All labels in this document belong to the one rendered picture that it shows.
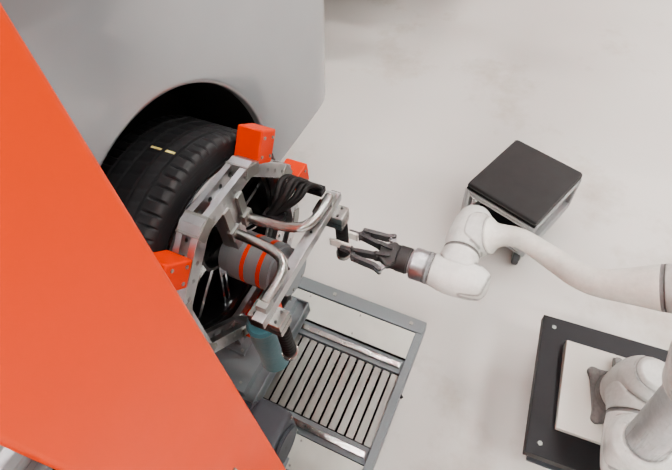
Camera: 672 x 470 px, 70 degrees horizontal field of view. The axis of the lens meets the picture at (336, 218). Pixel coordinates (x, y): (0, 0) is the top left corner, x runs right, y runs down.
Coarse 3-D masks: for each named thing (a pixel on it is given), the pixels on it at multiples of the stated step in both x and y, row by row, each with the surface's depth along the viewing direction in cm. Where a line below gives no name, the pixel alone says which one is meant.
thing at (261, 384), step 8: (296, 304) 204; (304, 304) 204; (296, 312) 202; (304, 312) 201; (296, 320) 200; (304, 320) 204; (296, 328) 198; (264, 368) 188; (264, 376) 186; (272, 376) 188; (256, 384) 184; (264, 384) 183; (248, 392) 182; (256, 392) 182; (264, 392) 185; (248, 400) 180; (256, 400) 180
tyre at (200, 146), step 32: (160, 128) 123; (192, 128) 124; (224, 128) 130; (128, 160) 115; (160, 160) 114; (192, 160) 114; (224, 160) 124; (128, 192) 110; (160, 192) 109; (192, 192) 115; (160, 224) 108
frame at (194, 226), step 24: (240, 168) 119; (264, 168) 127; (288, 168) 140; (216, 192) 117; (192, 216) 110; (216, 216) 113; (288, 216) 155; (192, 240) 109; (288, 240) 157; (192, 264) 109; (192, 288) 112; (192, 312) 115; (240, 312) 150; (216, 336) 134; (240, 336) 145
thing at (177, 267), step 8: (160, 256) 105; (168, 256) 106; (176, 256) 108; (160, 264) 101; (168, 264) 102; (176, 264) 104; (184, 264) 106; (168, 272) 102; (176, 272) 104; (184, 272) 107; (176, 280) 105; (184, 280) 108; (176, 288) 106
